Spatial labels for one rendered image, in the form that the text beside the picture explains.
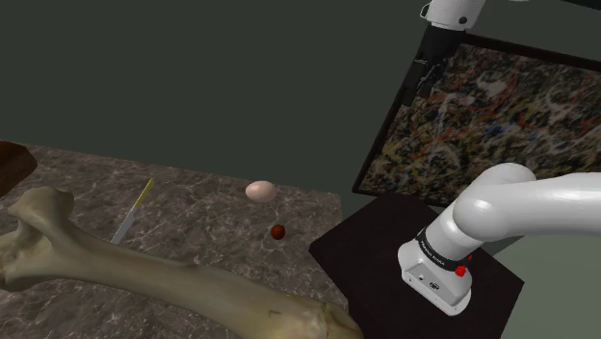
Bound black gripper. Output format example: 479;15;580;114
402;24;466;108

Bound dark robot stand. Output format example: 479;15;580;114
308;192;525;339

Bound pale egg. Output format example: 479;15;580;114
245;180;278;204

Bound large pale bone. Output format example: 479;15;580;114
0;186;365;339

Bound dark brown wooden object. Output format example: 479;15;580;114
0;140;39;199

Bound abstract splatter wall painting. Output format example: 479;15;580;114
352;32;601;208

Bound yellow handled knife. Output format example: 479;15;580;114
110;177;156;246

